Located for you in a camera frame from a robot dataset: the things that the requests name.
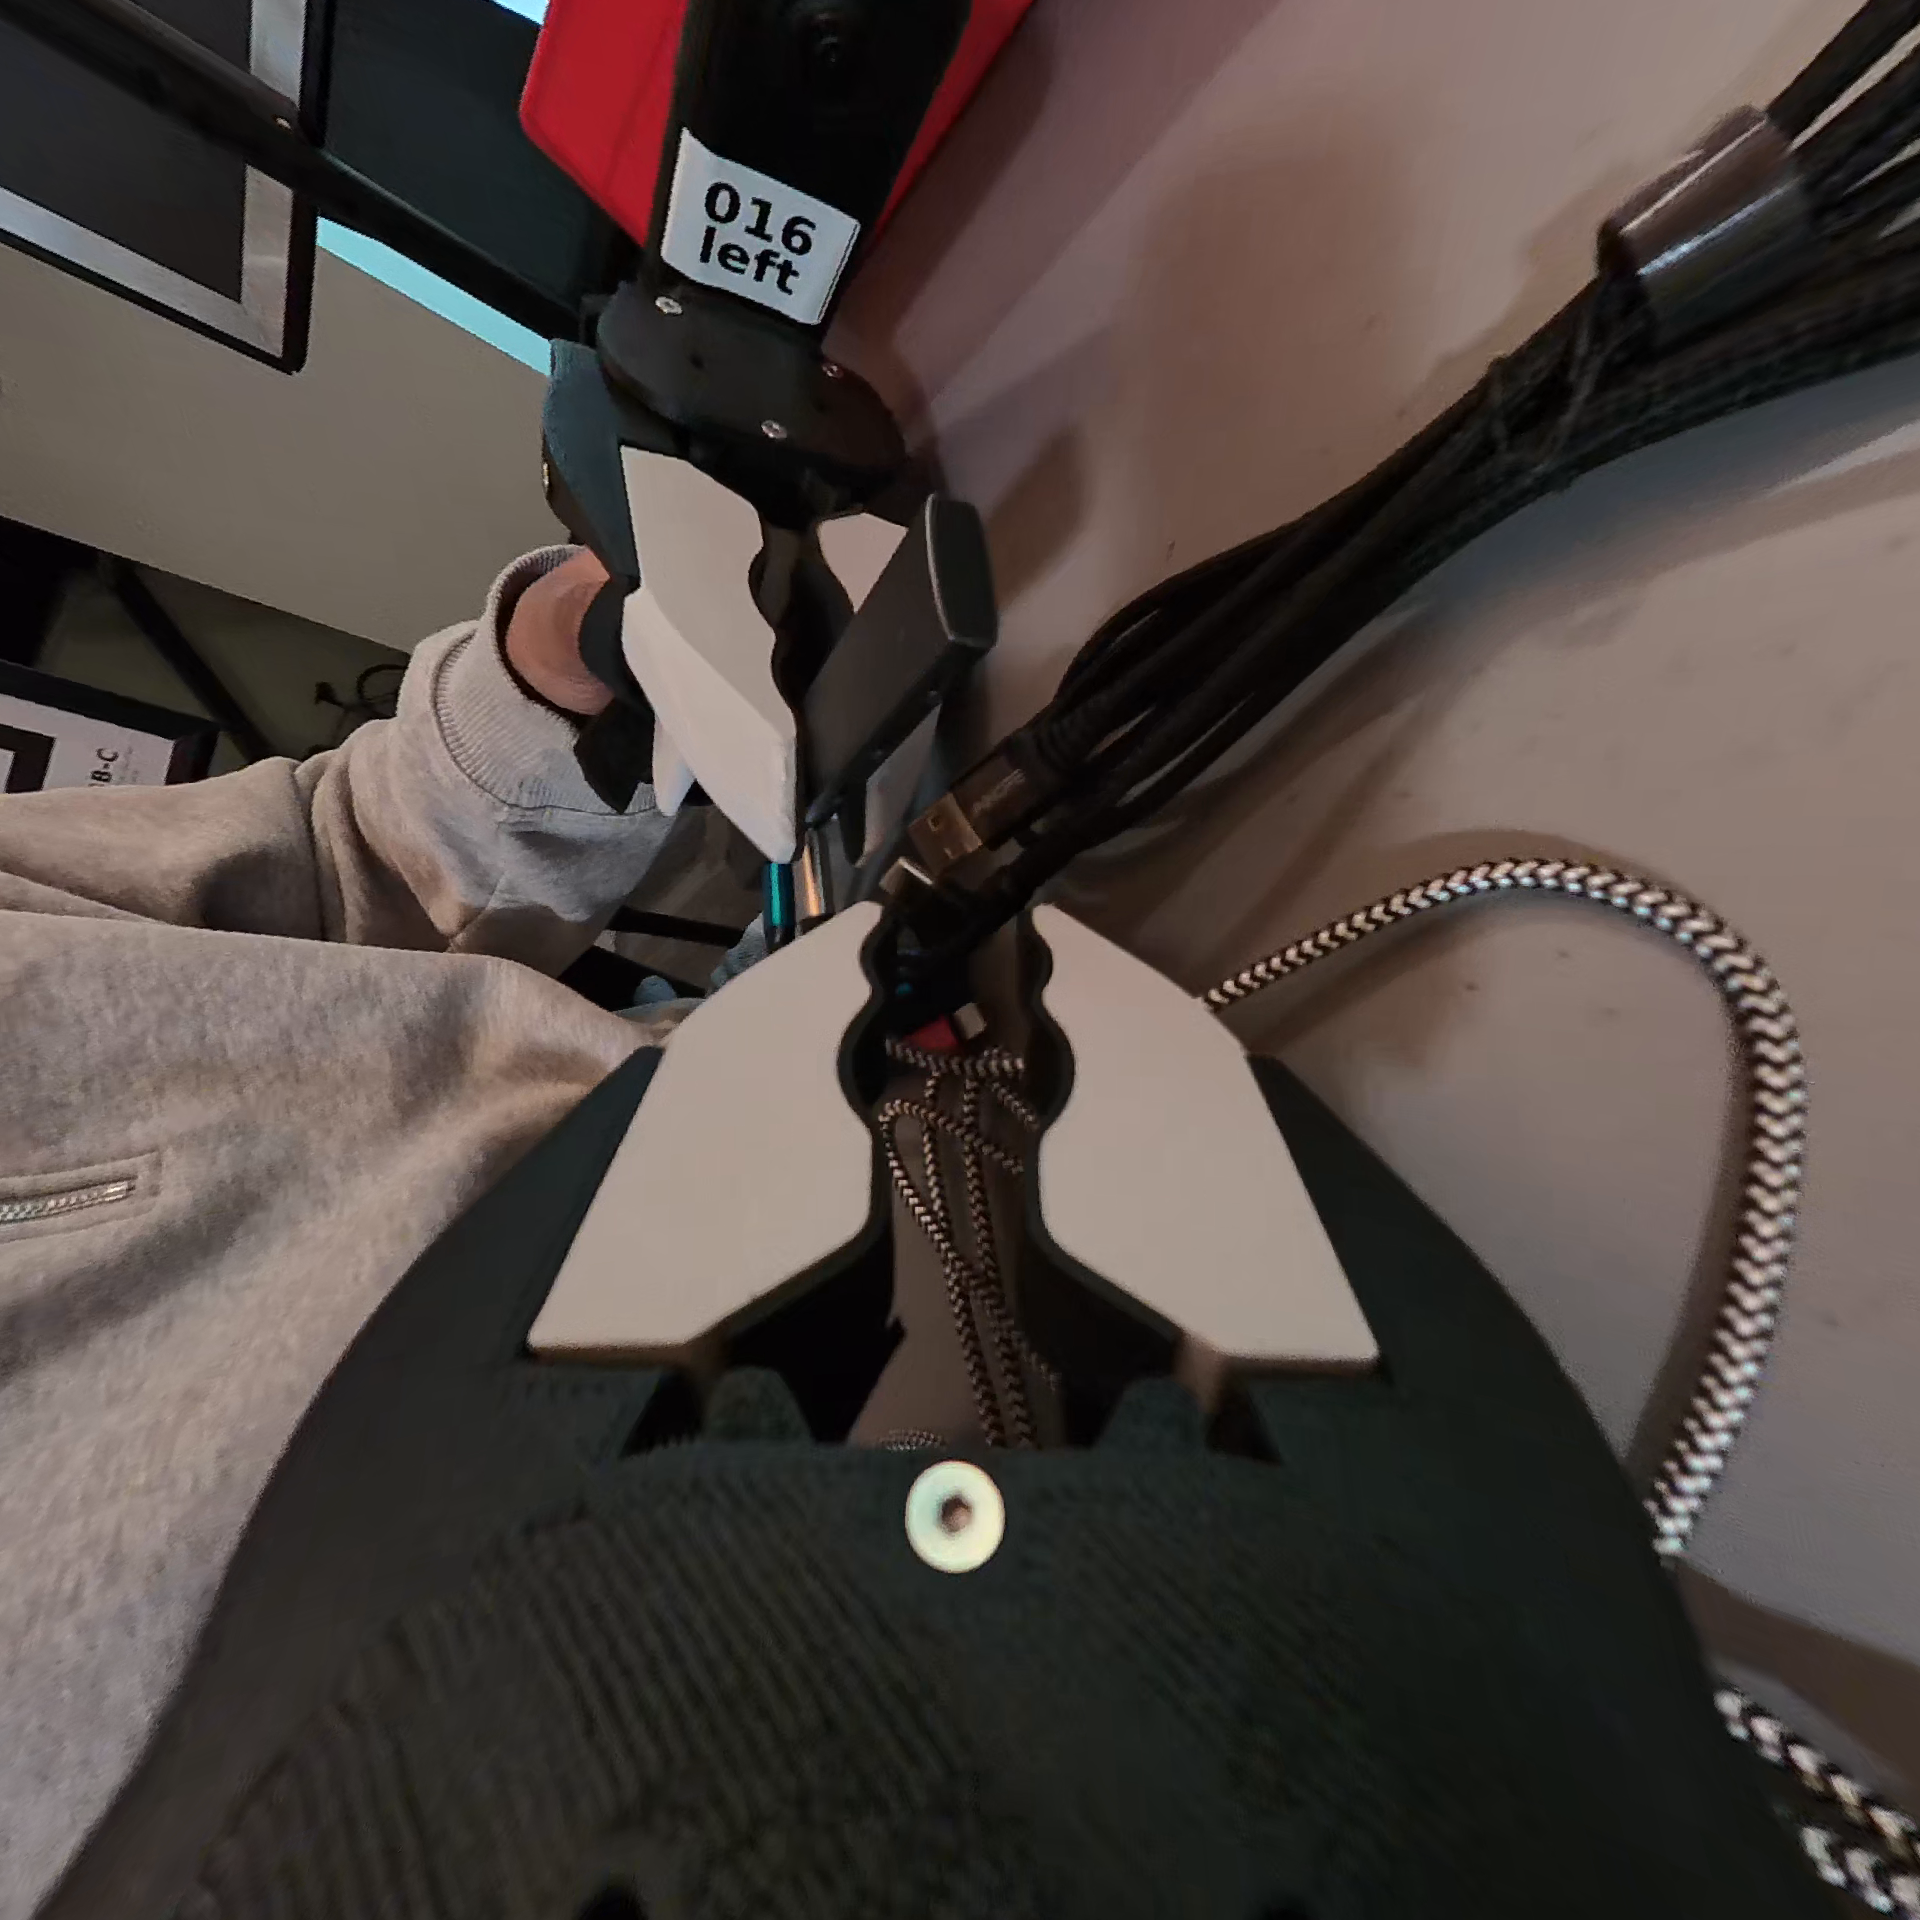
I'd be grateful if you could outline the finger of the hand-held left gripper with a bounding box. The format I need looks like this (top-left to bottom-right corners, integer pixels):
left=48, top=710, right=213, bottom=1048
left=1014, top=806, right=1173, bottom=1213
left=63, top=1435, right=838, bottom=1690
left=617, top=442, right=808, bottom=870
left=817, top=513, right=916, bottom=606

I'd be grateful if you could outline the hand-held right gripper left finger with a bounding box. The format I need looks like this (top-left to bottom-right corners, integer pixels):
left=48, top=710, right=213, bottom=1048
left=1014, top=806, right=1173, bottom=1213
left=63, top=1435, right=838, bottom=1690
left=526, top=902, right=893, bottom=1368

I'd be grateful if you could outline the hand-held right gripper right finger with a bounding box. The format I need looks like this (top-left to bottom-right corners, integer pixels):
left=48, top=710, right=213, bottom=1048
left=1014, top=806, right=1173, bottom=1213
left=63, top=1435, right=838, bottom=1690
left=1025, top=908, right=1383, bottom=1368

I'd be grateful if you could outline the grey USB hub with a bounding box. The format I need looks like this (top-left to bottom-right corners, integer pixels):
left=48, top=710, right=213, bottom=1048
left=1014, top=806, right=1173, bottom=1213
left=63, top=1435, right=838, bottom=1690
left=805, top=494, right=1003, bottom=827

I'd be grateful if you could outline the black braided cable bundle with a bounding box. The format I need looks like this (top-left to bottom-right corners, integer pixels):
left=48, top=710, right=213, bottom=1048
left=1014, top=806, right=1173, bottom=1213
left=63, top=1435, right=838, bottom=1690
left=879, top=0, right=1920, bottom=978

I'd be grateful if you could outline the black white braided cable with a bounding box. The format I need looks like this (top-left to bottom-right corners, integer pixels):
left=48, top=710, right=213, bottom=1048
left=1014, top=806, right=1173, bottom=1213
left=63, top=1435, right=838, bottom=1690
left=879, top=858, right=1920, bottom=1920

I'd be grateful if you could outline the person's left forearm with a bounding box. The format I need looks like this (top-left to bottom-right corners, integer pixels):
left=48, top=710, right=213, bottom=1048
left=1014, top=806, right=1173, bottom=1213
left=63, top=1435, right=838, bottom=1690
left=0, top=541, right=722, bottom=978

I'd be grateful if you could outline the light grey desk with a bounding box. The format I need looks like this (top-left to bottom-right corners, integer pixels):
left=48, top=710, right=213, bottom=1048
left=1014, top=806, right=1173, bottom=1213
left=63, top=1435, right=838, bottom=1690
left=811, top=0, right=1920, bottom=1920

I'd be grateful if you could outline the person's left hand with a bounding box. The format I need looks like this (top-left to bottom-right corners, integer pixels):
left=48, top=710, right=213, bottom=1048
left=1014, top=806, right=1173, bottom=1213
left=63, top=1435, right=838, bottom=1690
left=502, top=568, right=617, bottom=719

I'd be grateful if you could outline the red plastic bin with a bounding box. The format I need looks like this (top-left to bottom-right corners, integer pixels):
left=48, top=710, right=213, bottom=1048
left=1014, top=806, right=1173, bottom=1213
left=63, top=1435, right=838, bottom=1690
left=515, top=0, right=1040, bottom=264

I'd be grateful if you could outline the person's grey sweatshirt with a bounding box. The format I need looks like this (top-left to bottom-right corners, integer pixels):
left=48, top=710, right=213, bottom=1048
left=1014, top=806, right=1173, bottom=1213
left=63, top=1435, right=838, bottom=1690
left=0, top=885, right=709, bottom=1920

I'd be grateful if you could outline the black monitor silver rim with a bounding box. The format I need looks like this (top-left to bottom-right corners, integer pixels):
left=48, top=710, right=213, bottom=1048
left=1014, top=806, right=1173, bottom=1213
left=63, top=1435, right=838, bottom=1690
left=0, top=0, right=338, bottom=375

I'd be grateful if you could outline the white framed sign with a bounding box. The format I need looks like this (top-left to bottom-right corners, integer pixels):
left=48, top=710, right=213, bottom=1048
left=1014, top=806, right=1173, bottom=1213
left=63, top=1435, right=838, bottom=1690
left=0, top=661, right=223, bottom=799

